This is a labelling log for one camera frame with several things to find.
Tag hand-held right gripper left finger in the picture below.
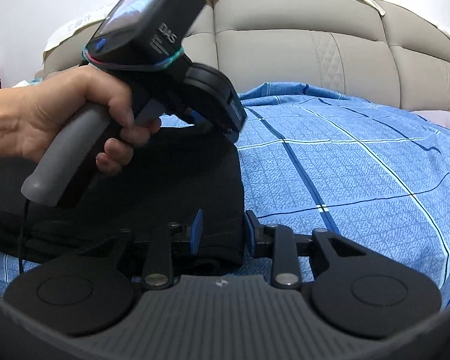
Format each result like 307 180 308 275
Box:
75 209 205 290

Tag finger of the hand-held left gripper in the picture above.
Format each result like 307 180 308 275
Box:
184 108 208 128
215 95 248 144

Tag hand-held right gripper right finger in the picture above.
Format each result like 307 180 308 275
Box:
244 211 365 290

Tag black pants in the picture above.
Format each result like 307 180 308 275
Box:
0 120 247 275

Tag person's left hand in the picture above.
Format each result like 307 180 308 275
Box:
5 68 163 176

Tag white padded headboard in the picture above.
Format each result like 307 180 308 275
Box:
34 0 450 136

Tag blue checked bed sheet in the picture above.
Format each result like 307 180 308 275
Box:
0 80 450 308

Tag pink cloth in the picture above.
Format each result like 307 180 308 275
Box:
410 109 450 136

